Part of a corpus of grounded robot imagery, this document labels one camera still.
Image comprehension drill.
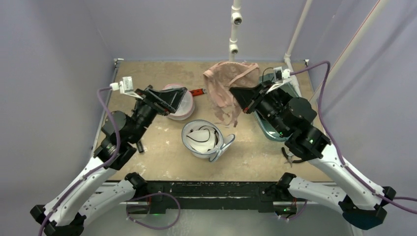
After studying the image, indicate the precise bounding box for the teal transparent plastic bin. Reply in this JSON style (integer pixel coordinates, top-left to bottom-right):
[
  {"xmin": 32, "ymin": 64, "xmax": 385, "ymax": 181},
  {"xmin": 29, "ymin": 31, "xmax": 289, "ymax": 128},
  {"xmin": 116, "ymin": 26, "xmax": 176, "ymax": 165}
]
[{"xmin": 254, "ymin": 73, "xmax": 298, "ymax": 142}]

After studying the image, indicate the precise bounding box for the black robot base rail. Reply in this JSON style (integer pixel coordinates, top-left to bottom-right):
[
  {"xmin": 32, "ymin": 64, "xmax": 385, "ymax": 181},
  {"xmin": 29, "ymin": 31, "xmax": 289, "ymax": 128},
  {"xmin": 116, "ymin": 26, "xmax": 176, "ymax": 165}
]
[{"xmin": 116, "ymin": 173, "xmax": 308, "ymax": 215}]

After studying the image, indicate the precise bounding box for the blue-trimmed white mesh laundry bag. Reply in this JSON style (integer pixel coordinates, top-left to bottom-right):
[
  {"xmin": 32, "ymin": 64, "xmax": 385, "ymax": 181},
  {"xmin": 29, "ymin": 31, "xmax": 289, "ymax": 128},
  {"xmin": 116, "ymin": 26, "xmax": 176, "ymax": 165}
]
[{"xmin": 181, "ymin": 119, "xmax": 236, "ymax": 162}]

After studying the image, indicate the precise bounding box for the pink-trimmed white mesh laundry bag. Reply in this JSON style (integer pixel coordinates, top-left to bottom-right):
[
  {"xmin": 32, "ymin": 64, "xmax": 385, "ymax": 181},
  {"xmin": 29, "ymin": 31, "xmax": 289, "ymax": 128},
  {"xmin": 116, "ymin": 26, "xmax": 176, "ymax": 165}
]
[{"xmin": 167, "ymin": 91, "xmax": 195, "ymax": 120}]

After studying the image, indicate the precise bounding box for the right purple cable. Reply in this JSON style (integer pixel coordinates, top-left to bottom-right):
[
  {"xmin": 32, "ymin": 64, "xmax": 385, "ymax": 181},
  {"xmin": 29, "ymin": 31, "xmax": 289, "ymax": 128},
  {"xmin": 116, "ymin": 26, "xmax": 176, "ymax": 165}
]
[{"xmin": 290, "ymin": 60, "xmax": 417, "ymax": 215}]

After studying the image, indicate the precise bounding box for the white bra with black straps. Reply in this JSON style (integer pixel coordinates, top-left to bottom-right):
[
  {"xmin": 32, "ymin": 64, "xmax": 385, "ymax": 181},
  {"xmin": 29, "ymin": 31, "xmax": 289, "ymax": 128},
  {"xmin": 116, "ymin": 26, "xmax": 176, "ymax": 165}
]
[{"xmin": 185, "ymin": 125, "xmax": 219, "ymax": 153}]

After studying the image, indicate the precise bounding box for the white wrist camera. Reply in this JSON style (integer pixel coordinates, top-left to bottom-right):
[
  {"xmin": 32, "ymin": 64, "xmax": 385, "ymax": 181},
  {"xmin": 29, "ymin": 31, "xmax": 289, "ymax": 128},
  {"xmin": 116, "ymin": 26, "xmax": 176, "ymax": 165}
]
[
  {"xmin": 266, "ymin": 67, "xmax": 292, "ymax": 94},
  {"xmin": 109, "ymin": 76, "xmax": 143, "ymax": 100}
]

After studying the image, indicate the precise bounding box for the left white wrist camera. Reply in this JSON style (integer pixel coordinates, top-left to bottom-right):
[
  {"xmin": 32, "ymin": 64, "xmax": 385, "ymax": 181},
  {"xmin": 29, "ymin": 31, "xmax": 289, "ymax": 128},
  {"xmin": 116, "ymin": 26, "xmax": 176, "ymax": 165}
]
[{"xmin": 109, "ymin": 76, "xmax": 143, "ymax": 100}]

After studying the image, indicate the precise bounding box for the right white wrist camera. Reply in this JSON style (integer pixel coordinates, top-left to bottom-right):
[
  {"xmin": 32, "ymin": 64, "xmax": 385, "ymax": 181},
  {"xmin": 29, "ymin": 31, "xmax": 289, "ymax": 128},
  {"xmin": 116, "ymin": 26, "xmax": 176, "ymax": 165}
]
[{"xmin": 266, "ymin": 67, "xmax": 292, "ymax": 94}]

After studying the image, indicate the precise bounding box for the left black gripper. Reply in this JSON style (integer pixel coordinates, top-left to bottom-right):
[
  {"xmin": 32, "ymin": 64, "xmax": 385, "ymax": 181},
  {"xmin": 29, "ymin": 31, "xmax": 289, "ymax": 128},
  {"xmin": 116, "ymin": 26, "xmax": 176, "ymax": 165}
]
[{"xmin": 129, "ymin": 87, "xmax": 186, "ymax": 144}]

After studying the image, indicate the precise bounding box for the white PVC pipe frame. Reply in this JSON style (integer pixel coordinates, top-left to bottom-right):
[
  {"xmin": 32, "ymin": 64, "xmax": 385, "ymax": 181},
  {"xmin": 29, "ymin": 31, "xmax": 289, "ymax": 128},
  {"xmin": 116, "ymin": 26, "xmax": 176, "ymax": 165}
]
[{"xmin": 228, "ymin": 0, "xmax": 390, "ymax": 98}]

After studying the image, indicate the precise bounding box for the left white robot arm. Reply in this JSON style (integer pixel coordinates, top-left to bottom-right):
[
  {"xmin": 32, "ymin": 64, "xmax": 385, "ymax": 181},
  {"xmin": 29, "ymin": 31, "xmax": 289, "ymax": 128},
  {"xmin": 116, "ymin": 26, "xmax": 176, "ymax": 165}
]
[{"xmin": 30, "ymin": 83, "xmax": 187, "ymax": 236}]

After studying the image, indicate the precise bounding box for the pink bra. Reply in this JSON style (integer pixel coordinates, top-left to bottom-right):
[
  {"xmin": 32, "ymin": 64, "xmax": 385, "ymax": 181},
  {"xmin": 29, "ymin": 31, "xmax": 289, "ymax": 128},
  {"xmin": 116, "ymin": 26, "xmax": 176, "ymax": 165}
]
[{"xmin": 202, "ymin": 61, "xmax": 260, "ymax": 127}]

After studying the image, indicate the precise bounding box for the red handled tool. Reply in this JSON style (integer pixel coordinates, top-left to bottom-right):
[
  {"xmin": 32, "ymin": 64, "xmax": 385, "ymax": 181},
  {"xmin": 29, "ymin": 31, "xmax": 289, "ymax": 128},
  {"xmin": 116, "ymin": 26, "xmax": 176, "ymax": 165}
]
[{"xmin": 190, "ymin": 88, "xmax": 207, "ymax": 97}]

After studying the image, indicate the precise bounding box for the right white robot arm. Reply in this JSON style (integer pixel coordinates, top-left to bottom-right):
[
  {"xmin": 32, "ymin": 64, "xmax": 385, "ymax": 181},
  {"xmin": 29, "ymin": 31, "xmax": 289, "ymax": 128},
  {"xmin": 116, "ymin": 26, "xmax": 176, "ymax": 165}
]
[{"xmin": 230, "ymin": 83, "xmax": 396, "ymax": 230}]

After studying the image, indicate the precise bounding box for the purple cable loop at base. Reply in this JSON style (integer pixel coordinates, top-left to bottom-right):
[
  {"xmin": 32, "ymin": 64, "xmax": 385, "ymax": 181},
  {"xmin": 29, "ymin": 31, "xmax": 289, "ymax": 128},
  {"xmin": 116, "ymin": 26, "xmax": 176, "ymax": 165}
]
[{"xmin": 126, "ymin": 191, "xmax": 181, "ymax": 231}]

